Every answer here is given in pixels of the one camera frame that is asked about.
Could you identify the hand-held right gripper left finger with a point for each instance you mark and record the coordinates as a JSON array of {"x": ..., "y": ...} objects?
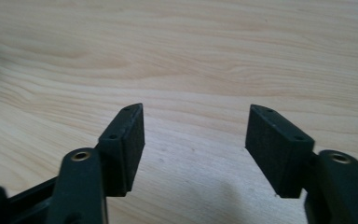
[{"x": 122, "y": 149}]

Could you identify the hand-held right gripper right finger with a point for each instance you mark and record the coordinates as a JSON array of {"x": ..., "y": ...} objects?
[{"x": 276, "y": 149}]

